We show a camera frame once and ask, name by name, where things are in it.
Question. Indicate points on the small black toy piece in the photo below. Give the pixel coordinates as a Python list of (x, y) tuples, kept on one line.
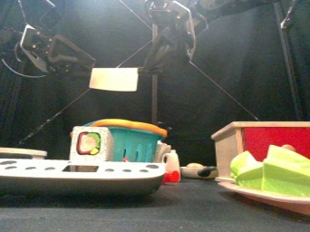
[(164, 127)]

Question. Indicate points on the toy sushi roll block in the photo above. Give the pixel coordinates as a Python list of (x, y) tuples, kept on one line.
[(91, 143)]

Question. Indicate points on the green toy lettuce leaf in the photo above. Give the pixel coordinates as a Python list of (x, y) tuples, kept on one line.
[(243, 166), (288, 172)]

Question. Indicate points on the diagonal frame brace rod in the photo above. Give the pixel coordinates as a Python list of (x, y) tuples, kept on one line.
[(56, 116), (226, 93)]

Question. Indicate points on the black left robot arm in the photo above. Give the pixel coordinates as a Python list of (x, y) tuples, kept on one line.
[(8, 33)]

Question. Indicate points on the vertical metal frame pole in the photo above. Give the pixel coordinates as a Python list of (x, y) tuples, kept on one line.
[(153, 96)]

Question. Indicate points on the small white dish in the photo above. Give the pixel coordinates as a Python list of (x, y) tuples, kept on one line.
[(190, 172)]

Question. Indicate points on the orange yellow toy bread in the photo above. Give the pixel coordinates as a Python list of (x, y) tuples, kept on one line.
[(128, 123)]

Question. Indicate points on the teal plastic basket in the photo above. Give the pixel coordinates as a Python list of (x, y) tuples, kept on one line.
[(135, 145)]

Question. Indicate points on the dark side frame post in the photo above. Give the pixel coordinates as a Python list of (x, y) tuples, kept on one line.
[(288, 66)]

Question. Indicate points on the black white toy piece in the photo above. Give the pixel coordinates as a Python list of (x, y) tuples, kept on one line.
[(207, 171)]

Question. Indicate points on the white toy jug red cap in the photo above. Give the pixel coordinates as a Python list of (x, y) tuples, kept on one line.
[(172, 164)]

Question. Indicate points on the wooden box red panel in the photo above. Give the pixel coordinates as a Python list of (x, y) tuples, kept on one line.
[(230, 145)]

